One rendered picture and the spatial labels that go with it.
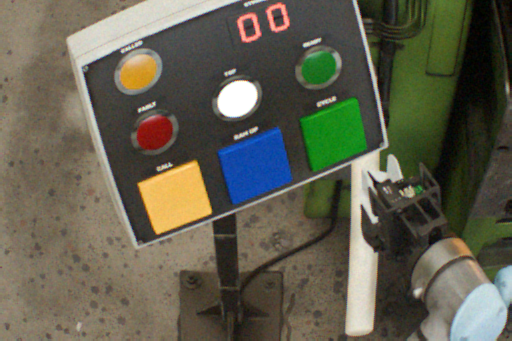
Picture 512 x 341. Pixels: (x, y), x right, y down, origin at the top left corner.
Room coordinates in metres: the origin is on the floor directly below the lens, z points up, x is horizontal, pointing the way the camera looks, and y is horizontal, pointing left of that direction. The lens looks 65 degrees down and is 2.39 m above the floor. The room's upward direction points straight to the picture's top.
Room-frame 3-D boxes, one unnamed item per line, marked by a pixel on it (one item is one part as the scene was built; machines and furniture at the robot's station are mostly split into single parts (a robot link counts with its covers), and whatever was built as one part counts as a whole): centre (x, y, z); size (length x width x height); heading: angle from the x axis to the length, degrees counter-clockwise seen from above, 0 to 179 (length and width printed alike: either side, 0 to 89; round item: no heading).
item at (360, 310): (0.73, -0.16, 0.62); 0.44 x 0.05 x 0.05; 179
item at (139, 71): (0.66, 0.13, 1.16); 0.05 x 0.03 x 0.04; 89
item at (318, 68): (0.71, -0.07, 1.09); 0.05 x 0.03 x 0.04; 89
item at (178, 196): (0.58, 0.09, 1.01); 0.07 x 0.05 x 0.07; 114
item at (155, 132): (0.63, 0.11, 1.09); 0.05 x 0.03 x 0.04; 89
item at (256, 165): (0.63, 0.00, 1.01); 0.07 x 0.05 x 0.07; 114
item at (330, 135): (0.67, -0.09, 1.01); 0.07 x 0.05 x 0.07; 114
